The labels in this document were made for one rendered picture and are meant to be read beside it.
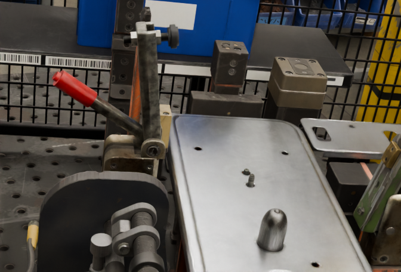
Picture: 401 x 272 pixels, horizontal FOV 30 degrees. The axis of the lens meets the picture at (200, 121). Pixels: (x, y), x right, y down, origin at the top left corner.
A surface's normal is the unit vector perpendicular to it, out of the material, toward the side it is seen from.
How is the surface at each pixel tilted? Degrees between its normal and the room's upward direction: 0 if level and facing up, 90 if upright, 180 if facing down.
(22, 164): 0
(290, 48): 0
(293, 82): 88
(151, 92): 90
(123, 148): 0
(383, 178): 78
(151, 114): 90
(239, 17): 90
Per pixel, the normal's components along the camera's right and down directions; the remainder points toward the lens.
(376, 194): -0.93, -0.24
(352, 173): 0.14, -0.87
